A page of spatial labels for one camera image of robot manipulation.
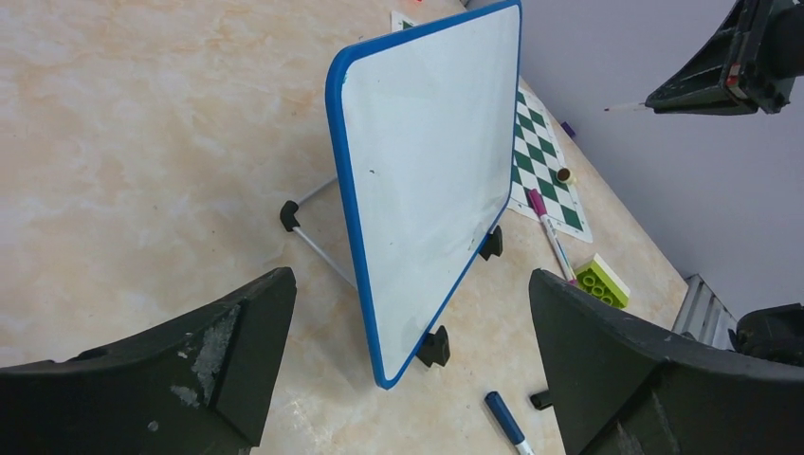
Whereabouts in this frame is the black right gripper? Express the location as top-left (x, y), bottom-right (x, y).
top-left (644, 0), bottom-right (803, 116)

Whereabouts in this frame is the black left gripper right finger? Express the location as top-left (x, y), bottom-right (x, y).
top-left (529, 269), bottom-right (803, 454)

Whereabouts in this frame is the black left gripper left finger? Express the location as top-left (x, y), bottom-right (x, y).
top-left (1, 267), bottom-right (297, 454)

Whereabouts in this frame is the blue framed whiteboard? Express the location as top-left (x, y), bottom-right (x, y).
top-left (324, 1), bottom-right (521, 390)

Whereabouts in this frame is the black whiteboard marker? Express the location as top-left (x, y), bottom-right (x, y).
top-left (529, 390), bottom-right (553, 410)

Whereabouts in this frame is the blue whiteboard marker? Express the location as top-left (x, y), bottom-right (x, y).
top-left (484, 391), bottom-right (535, 455)

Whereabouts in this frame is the purple whiteboard marker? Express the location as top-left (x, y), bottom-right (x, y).
top-left (526, 189), bottom-right (577, 285)

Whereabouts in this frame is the green white toy brick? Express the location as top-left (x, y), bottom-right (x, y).
top-left (574, 253), bottom-right (630, 309)

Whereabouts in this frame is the purple object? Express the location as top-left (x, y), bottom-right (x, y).
top-left (560, 121), bottom-right (576, 138)

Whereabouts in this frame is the green white chess mat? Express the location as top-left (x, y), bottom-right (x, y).
top-left (390, 10), bottom-right (594, 245)

